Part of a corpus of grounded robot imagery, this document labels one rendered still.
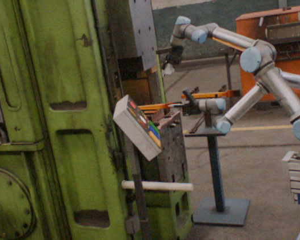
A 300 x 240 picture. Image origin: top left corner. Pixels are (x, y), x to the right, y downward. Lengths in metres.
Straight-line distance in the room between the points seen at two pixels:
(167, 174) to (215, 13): 7.69
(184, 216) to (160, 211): 0.30
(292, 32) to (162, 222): 3.60
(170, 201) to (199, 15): 7.76
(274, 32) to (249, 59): 3.73
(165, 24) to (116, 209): 8.11
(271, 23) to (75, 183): 3.95
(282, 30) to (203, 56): 4.69
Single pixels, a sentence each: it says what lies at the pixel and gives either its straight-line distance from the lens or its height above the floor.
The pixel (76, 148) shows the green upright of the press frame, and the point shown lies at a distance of 2.73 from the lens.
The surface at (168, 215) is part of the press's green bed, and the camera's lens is 2.92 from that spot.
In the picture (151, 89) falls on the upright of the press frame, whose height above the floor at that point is 1.07.
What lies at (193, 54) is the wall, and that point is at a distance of 10.40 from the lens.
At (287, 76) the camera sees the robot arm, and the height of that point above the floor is 1.11.
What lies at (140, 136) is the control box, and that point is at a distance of 2.08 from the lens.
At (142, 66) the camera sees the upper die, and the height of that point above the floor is 1.30.
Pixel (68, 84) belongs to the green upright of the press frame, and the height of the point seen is 1.27.
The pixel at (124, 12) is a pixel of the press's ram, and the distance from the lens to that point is 2.58.
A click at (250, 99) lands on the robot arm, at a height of 1.05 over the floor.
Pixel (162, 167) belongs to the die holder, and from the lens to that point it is 2.76.
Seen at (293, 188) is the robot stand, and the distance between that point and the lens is 2.42.
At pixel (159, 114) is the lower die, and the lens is 2.81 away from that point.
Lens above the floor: 1.67
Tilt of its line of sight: 15 degrees down
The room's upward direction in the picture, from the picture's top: 9 degrees counter-clockwise
